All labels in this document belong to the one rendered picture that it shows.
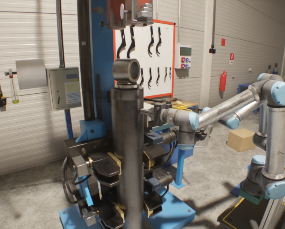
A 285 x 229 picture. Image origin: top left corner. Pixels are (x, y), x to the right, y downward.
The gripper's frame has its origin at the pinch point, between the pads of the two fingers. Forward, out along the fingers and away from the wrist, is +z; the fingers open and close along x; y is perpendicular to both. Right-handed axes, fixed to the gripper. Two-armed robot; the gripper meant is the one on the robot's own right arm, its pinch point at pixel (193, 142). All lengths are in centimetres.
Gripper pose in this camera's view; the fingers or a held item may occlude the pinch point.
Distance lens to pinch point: 162.1
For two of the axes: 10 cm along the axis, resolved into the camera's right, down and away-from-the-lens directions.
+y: 8.2, -1.7, 5.5
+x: -5.4, -5.6, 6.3
